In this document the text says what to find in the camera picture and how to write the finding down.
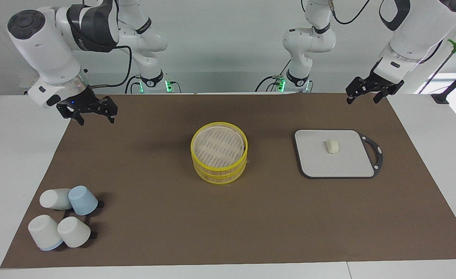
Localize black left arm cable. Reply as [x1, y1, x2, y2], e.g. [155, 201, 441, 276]
[330, 0, 372, 25]

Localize light blue cup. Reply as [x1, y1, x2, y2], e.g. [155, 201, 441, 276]
[68, 186, 98, 216]

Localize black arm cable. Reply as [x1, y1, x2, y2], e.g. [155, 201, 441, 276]
[92, 46, 134, 88]
[330, 0, 372, 25]

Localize brown table mat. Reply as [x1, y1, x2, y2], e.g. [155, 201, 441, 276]
[0, 93, 456, 269]

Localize plain white cup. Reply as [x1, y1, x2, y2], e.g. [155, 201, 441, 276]
[57, 216, 91, 248]

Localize black left base cable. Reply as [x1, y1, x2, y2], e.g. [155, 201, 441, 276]
[255, 58, 293, 92]

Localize grey cutting board black rim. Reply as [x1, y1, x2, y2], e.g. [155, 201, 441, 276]
[294, 129, 384, 179]

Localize black right base cable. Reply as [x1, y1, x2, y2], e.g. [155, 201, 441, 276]
[125, 76, 141, 94]

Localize white box with yellow labels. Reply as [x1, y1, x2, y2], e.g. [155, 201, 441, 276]
[19, 76, 43, 95]

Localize yellow steamer tier with cloth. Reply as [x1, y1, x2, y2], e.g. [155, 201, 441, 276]
[191, 122, 248, 172]

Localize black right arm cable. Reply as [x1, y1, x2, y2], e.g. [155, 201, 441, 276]
[92, 46, 134, 88]

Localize black base cable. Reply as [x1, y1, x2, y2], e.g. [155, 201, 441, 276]
[255, 58, 293, 92]
[125, 76, 141, 94]

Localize white cup with blue rim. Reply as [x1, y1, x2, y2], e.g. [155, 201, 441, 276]
[28, 215, 64, 251]

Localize yellow bamboo steamer base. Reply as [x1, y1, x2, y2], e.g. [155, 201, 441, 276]
[193, 155, 248, 185]

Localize black cup rack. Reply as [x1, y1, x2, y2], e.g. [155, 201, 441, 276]
[62, 200, 104, 241]

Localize white cup lying sideways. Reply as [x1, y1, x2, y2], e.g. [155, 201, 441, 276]
[39, 188, 73, 211]

